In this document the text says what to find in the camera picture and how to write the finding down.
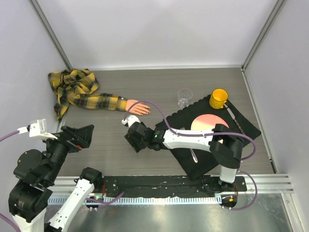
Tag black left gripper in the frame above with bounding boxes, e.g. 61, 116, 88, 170
41, 122, 94, 182

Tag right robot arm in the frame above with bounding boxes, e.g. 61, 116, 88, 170
122, 120, 243, 191

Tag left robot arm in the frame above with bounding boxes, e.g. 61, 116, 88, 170
8, 119, 103, 232

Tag mannequin hand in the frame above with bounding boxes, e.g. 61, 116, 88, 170
126, 100, 150, 116

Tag black scalloped placemat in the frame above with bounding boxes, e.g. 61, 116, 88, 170
167, 95, 261, 180

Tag yellow plaid shirt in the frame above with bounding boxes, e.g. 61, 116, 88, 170
48, 69, 127, 120

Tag silver fork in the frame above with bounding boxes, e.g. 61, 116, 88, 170
182, 134, 198, 163

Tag clear plastic cup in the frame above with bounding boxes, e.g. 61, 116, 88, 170
178, 88, 193, 108

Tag pink cream plate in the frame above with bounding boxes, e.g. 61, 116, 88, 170
191, 114, 229, 131

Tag yellow mug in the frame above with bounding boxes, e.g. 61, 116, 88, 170
209, 88, 228, 109

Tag silver knife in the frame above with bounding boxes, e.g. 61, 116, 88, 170
224, 104, 245, 134

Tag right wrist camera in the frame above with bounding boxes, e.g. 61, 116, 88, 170
121, 115, 140, 128

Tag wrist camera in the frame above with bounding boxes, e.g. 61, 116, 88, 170
17, 118, 58, 141
121, 115, 140, 128

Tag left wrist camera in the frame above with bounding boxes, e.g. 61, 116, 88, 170
17, 118, 58, 141

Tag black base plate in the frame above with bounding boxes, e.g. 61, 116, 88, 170
104, 175, 247, 198

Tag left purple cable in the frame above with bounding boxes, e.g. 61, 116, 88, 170
0, 130, 20, 143

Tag white cable duct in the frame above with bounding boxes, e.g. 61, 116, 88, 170
48, 195, 222, 205

